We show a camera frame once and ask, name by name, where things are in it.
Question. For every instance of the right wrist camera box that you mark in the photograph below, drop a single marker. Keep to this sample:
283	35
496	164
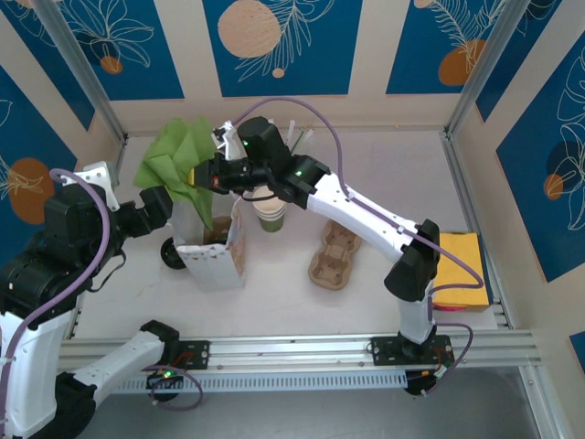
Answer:
228	139

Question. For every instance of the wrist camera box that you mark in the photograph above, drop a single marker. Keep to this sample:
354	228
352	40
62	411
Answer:
228	139
98	176

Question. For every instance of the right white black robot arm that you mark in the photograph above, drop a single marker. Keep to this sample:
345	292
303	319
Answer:
365	215

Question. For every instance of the green white wrapped straw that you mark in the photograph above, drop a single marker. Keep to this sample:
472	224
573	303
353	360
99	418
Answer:
300	139
308	137

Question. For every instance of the animal print paper gift bag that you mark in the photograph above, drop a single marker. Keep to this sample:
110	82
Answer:
219	270

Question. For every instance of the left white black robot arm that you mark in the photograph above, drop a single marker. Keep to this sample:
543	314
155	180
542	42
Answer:
27	366

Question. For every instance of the brown pulp cup carrier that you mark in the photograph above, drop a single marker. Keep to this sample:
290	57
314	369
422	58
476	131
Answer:
336	260

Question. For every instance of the small circuit board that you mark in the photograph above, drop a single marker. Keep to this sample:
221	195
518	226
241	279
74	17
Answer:
164	375
439	377

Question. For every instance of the aluminium frame post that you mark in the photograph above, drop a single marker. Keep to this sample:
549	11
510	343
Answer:
82	68
480	68

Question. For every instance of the aluminium side rail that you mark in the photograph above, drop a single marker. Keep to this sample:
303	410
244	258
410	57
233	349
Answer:
450	146
120	155

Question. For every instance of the black plastic cup lid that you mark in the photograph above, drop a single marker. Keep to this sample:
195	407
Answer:
171	256

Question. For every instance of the green paper cup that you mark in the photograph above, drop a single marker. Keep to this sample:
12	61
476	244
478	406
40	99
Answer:
270	217
272	226

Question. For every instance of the long aluminium base rail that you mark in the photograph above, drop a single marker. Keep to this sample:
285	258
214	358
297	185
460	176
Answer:
292	352

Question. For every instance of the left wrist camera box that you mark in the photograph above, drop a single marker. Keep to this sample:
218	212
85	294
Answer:
98	176

